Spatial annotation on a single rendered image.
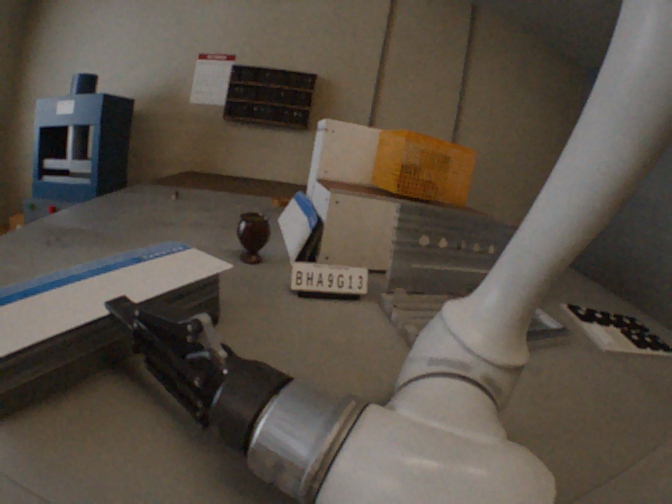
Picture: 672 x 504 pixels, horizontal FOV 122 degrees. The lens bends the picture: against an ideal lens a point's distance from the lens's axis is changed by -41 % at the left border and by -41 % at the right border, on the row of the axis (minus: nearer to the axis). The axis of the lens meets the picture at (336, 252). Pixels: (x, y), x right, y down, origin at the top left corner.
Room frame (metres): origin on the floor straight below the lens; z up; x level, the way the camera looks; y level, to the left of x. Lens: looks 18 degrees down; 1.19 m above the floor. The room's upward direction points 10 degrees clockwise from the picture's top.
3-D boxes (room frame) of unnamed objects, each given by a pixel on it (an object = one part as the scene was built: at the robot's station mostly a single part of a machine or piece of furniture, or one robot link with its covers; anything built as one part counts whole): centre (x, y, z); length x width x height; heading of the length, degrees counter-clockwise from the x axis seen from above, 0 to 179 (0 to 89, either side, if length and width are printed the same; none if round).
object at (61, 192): (1.65, 1.90, 0.79); 0.70 x 0.63 x 1.58; 99
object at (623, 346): (0.60, -0.90, 0.90); 0.40 x 0.27 x 0.01; 85
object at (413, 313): (0.56, -0.35, 0.92); 0.44 x 0.21 x 0.04; 106
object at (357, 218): (1.02, -0.27, 1.09); 0.75 x 0.40 x 0.38; 106
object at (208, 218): (1.23, -0.11, 0.88); 2.34 x 0.84 x 0.03; 99
